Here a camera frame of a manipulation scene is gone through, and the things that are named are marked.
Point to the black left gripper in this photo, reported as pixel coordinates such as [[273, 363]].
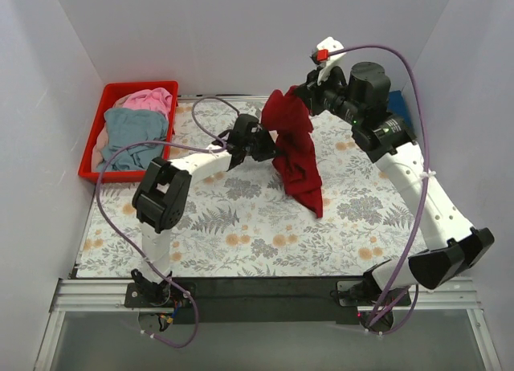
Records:
[[263, 144]]

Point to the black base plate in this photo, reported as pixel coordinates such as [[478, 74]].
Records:
[[281, 299]]

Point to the grey blue t shirt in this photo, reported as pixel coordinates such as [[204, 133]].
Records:
[[125, 127]]

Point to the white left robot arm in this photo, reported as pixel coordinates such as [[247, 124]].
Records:
[[160, 199]]

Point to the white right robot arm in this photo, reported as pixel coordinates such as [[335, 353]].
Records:
[[453, 244]]

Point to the beige t shirt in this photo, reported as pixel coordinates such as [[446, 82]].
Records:
[[102, 139]]

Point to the red t shirt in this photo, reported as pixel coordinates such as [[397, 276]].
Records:
[[287, 115]]

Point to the floral patterned table mat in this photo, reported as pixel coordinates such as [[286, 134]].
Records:
[[243, 223]]

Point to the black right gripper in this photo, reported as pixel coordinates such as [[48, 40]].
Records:
[[307, 95]]

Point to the folded blue t shirt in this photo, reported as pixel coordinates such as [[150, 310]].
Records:
[[397, 105]]

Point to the pink t shirt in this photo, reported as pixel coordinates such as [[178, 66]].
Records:
[[155, 100]]

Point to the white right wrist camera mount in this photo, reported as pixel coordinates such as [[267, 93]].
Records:
[[327, 55]]

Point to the aluminium frame rail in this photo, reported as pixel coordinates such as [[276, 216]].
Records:
[[262, 324]]

